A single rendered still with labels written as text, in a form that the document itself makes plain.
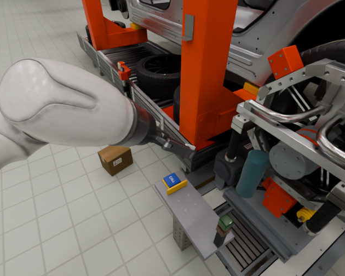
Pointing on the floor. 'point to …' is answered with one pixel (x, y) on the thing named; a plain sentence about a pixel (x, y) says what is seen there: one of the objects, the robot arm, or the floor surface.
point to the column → (180, 236)
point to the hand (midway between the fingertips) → (172, 138)
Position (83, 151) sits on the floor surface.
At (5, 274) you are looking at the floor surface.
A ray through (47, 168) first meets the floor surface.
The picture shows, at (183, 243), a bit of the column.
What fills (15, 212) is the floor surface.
